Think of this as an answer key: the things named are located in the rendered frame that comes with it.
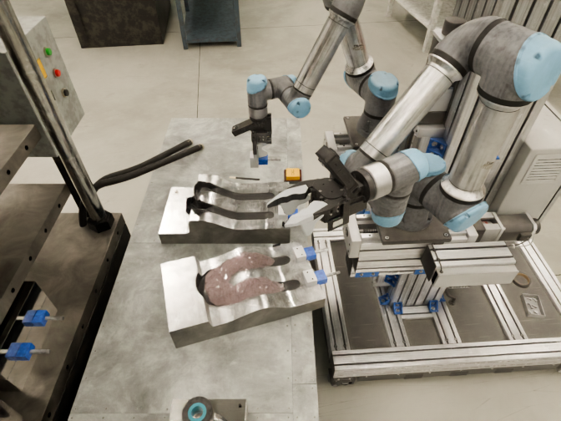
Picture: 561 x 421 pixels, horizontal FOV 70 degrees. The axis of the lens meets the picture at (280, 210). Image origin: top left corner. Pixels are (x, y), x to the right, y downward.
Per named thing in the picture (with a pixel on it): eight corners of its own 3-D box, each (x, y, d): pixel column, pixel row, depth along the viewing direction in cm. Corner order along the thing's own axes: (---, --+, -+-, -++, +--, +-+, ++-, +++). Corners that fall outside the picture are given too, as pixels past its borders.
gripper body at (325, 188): (325, 234, 80) (373, 213, 84) (326, 200, 75) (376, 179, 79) (305, 214, 85) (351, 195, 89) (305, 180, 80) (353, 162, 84)
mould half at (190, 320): (299, 250, 153) (300, 230, 145) (324, 306, 135) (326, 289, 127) (167, 281, 142) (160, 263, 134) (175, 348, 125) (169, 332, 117)
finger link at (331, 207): (319, 224, 73) (349, 201, 78) (319, 217, 72) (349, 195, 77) (300, 213, 76) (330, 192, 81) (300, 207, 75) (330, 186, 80)
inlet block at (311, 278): (336, 271, 142) (337, 261, 138) (341, 281, 139) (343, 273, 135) (301, 280, 140) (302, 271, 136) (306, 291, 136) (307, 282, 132)
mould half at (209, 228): (288, 197, 173) (289, 173, 163) (290, 243, 155) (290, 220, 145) (174, 197, 173) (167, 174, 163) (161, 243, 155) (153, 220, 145)
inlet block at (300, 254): (325, 248, 149) (325, 239, 146) (330, 258, 146) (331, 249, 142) (291, 256, 147) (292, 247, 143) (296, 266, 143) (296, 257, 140)
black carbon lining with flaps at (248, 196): (274, 195, 164) (274, 178, 157) (274, 224, 152) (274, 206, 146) (189, 195, 164) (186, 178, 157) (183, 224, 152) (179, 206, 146)
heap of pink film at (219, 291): (272, 254, 144) (271, 240, 138) (287, 294, 132) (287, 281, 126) (200, 271, 138) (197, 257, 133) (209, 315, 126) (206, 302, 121)
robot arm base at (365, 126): (387, 119, 173) (391, 98, 166) (396, 139, 162) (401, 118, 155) (353, 119, 172) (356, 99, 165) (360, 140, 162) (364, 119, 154)
